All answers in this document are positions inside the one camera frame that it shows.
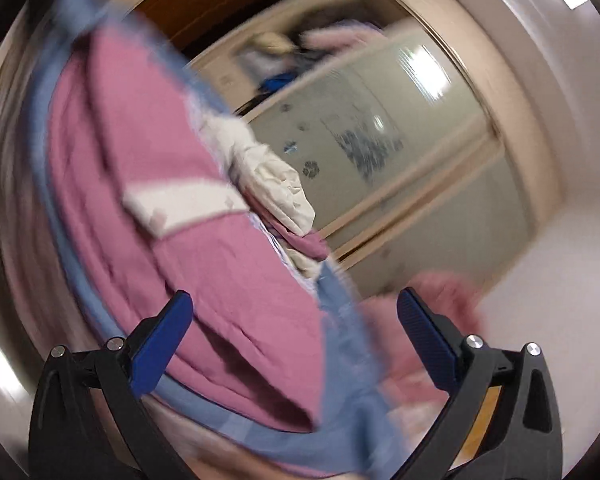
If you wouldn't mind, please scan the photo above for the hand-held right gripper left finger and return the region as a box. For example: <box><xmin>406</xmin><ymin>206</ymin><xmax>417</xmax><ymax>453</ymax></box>
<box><xmin>27</xmin><ymin>290</ymin><xmax>196</xmax><ymax>480</ymax></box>

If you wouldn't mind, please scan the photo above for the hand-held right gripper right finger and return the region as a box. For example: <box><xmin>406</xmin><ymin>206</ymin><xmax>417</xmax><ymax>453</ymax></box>
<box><xmin>395</xmin><ymin>287</ymin><xmax>563</xmax><ymax>480</ymax></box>

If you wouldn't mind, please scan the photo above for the pink garment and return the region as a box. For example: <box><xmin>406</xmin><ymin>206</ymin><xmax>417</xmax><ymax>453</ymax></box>
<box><xmin>47</xmin><ymin>25</ymin><xmax>331</xmax><ymax>433</ymax></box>

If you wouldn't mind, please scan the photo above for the cream white hooded jacket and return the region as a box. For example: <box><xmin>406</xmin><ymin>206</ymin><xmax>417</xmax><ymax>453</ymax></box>
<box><xmin>200</xmin><ymin>115</ymin><xmax>317</xmax><ymax>281</ymax></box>

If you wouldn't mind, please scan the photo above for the pink fluffy blanket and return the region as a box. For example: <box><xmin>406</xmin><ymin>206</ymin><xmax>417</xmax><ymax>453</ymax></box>
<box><xmin>360</xmin><ymin>270</ymin><xmax>486</xmax><ymax>411</ymax></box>

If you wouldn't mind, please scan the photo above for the blue white pink striped bedsheet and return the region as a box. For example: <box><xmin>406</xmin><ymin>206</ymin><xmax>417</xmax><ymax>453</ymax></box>
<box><xmin>25</xmin><ymin>0</ymin><xmax>411</xmax><ymax>480</ymax></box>

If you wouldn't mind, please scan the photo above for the cream wardrobe with sliding doors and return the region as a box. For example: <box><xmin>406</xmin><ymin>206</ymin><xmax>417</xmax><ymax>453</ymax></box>
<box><xmin>180</xmin><ymin>0</ymin><xmax>561</xmax><ymax>301</ymax></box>

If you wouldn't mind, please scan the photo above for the blue cloth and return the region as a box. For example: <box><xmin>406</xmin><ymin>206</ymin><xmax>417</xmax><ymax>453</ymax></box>
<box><xmin>260</xmin><ymin>72</ymin><xmax>297</xmax><ymax>93</ymax></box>

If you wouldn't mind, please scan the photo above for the grey folded cloth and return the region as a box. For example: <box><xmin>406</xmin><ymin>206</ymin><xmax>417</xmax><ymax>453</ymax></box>
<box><xmin>239</xmin><ymin>50</ymin><xmax>273</xmax><ymax>82</ymax></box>

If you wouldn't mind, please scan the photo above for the pink folded cloth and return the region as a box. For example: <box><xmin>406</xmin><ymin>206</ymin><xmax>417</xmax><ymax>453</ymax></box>
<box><xmin>300</xmin><ymin>19</ymin><xmax>383</xmax><ymax>53</ymax></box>

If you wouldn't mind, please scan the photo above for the beige yarn roll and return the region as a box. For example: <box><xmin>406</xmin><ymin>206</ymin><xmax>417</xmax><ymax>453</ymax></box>
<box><xmin>250</xmin><ymin>32</ymin><xmax>292</xmax><ymax>54</ymax></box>

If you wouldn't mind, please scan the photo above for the brown wooden door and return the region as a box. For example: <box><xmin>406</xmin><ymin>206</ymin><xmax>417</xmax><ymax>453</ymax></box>
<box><xmin>130</xmin><ymin>0</ymin><xmax>331</xmax><ymax>51</ymax></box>

